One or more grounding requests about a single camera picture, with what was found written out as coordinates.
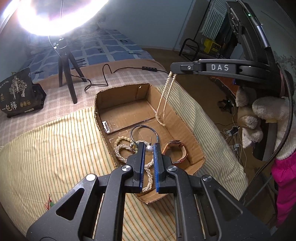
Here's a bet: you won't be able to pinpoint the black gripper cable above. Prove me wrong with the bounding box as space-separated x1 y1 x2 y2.
240 67 295 205

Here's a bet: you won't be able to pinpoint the jade pendant with red cord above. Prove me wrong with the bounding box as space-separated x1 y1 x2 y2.
44 194 55 209

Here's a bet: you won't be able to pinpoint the dark green garment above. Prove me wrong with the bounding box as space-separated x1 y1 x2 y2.
218 22 232 50

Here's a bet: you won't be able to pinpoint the white pearl bracelet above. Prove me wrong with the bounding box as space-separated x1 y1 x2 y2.
114 140 151 163
142 161 154 193

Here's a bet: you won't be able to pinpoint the black clothes rack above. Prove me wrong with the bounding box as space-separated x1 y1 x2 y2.
179 0 208 62

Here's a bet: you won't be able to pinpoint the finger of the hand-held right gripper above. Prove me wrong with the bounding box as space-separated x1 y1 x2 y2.
170 59 279 79

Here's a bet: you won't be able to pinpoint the person's right forearm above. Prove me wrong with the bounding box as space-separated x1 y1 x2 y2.
271 151 296 229

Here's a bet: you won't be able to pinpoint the person's right hand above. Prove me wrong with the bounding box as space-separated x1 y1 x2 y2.
236 88 296 160

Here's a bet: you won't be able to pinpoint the wall poster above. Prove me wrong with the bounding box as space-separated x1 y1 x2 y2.
273 50 296 77

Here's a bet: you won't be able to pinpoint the cream bead necklace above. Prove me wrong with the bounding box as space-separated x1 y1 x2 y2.
156 71 178 127

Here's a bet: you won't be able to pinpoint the cardboard box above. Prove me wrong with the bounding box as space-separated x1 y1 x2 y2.
94 83 206 205

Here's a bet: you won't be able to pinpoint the yellow crate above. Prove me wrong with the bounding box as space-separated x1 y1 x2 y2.
203 38 221 55

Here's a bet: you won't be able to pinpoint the black printed bag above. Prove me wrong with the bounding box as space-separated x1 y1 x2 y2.
0 67 47 118

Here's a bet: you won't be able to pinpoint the white power strip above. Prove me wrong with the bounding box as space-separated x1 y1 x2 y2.
225 126 241 137

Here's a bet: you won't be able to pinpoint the thin metal bangle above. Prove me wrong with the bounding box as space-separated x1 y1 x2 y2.
131 125 160 145

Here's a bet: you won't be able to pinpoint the small black device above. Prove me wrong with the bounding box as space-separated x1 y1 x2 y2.
218 99 233 113

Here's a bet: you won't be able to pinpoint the cream bead bracelet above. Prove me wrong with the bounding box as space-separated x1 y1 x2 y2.
114 136 134 149

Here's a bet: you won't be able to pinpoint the ring light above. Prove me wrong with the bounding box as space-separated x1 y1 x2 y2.
14 0 116 36

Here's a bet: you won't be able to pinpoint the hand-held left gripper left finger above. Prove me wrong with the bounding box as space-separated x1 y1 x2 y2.
26 142 146 241

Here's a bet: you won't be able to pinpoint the rose gold wristwatch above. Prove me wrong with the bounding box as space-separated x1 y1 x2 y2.
162 139 186 165

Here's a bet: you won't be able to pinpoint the black cable with inline switch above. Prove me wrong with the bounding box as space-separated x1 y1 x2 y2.
84 64 170 92

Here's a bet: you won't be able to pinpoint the striped white towel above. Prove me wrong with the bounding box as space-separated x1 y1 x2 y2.
201 0 228 39

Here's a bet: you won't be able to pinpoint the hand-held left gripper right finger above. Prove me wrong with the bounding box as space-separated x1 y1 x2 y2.
153 143 271 241

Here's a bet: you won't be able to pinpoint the black tripod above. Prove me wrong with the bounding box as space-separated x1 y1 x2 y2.
53 37 87 105

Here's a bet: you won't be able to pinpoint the white cables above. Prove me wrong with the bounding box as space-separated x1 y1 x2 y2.
215 123 245 167

